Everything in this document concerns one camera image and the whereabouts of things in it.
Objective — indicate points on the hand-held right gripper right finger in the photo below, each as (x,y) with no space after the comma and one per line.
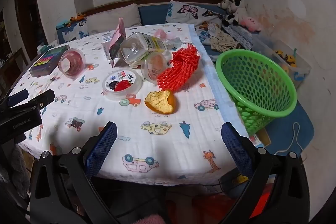
(233,145)

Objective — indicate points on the small butterfly print pillow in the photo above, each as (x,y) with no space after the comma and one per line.
(76,32)

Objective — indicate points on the orange peel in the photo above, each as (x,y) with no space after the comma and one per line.
(160,102)

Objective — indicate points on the blue sofa bed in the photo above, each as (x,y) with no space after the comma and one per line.
(152,14)

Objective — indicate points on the yogurt cup with strawberry lid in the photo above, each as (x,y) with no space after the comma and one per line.
(120,82)

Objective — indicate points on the pink paper carton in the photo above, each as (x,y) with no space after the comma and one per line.
(116,37)

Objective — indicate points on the red foam fruit net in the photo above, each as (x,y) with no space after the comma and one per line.
(181,66)

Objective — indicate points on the clear cup with orange lid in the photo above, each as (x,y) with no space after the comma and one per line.
(155,66)

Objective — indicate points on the large butterfly print pillow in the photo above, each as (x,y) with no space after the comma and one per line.
(189,12)

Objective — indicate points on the clear plastic jar yellow label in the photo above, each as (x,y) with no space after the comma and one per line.
(136,47)

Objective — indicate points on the beige paper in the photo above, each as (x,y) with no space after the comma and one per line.
(135,64)

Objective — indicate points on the green plastic mesh basket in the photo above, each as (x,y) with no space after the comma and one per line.
(294,99)

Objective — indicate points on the grey plush toy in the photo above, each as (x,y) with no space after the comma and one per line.
(223,4)

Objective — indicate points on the small orange plush toy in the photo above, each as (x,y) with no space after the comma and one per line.
(77,17)

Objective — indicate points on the clear bag with pink plastic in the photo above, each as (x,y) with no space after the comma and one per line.
(165,35)

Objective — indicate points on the clear plastic storage box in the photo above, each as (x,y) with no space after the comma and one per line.
(302,69)

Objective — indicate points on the black and white cow plush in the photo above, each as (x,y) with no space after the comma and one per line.
(236,10)

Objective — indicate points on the dark wooden door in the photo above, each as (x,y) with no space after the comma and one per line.
(29,16)

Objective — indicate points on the pink fuzzy clothing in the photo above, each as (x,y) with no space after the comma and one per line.
(148,220)

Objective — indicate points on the beige pillow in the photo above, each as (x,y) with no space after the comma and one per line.
(113,19)

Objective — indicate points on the beige printed clothing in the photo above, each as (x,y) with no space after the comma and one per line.
(223,40)

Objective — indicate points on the dark colourful printed box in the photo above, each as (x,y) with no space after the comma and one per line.
(47,61)

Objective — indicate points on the blue white patterned cloth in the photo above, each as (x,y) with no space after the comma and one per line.
(242,36)

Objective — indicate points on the pink plush toy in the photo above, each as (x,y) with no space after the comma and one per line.
(250,24)

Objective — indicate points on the yellow toy truck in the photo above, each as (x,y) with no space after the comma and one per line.
(287,58)

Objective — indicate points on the clear cup with pink inside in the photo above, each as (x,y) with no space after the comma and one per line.
(72,62)

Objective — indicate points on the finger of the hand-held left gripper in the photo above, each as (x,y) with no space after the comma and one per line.
(18,96)
(43,98)

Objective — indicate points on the white cartoon printed blanket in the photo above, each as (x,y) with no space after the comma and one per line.
(157,150)

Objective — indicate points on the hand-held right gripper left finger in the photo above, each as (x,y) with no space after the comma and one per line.
(105,145)

